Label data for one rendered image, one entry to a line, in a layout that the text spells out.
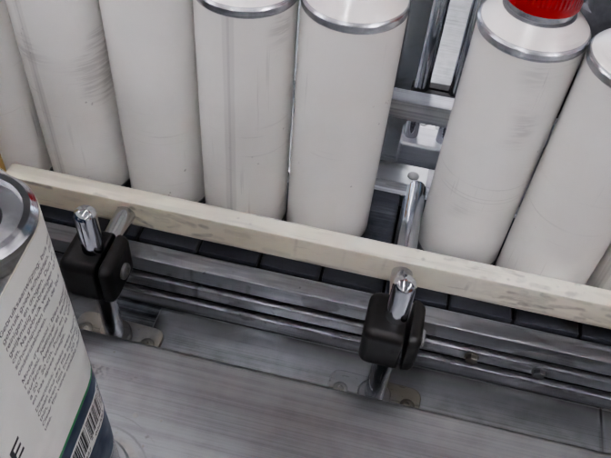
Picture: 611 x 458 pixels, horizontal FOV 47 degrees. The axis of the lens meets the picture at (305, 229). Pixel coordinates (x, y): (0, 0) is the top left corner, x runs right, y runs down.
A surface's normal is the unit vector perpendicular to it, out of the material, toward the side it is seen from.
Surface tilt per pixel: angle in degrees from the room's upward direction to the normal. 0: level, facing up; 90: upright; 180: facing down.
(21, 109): 90
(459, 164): 90
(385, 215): 0
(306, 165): 90
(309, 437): 0
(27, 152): 90
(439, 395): 0
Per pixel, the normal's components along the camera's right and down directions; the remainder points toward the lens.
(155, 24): 0.23, 0.74
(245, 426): 0.07, -0.66
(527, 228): -0.92, 0.25
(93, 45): 0.77, 0.51
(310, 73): -0.72, 0.49
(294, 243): -0.22, 0.72
